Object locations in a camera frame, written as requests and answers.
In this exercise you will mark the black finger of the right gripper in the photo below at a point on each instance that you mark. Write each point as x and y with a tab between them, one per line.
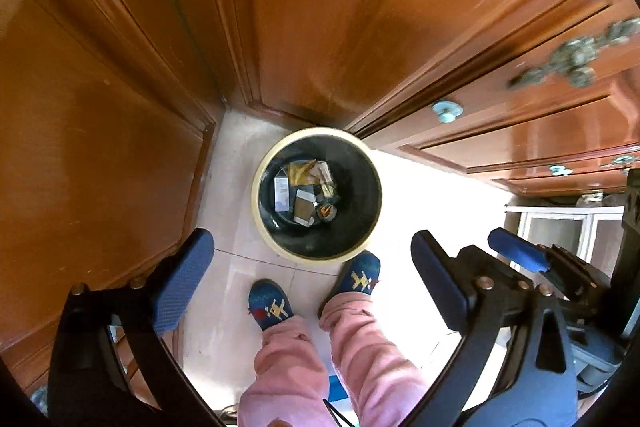
574	278

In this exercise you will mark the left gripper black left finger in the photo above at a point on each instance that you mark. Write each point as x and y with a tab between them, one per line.
87	385

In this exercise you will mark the cream round trash bin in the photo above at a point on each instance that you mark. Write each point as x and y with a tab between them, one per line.
316	196

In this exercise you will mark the white shelf unit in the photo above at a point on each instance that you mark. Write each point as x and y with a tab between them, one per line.
591	233

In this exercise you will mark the right pink trouser leg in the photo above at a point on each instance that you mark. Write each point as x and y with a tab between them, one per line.
382	384

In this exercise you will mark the pink trouser leg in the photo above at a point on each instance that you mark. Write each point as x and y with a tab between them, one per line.
382	384
291	380

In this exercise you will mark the wooden drawer front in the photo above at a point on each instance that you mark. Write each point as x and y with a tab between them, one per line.
512	137

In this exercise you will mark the right blue patterned slipper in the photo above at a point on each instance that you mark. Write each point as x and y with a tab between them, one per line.
358	275

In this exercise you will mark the blue patterned slipper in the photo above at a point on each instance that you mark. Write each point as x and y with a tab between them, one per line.
358	275
268	304

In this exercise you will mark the left blue patterned slipper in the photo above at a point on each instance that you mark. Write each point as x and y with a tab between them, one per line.
268	304

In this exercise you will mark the left pink trouser leg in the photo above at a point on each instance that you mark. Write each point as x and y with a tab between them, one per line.
291	380

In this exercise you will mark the wooden corner cabinet door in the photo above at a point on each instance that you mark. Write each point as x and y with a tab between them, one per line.
107	107

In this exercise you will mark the ornate metal cabinet handle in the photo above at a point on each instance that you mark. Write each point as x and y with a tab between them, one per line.
572	60

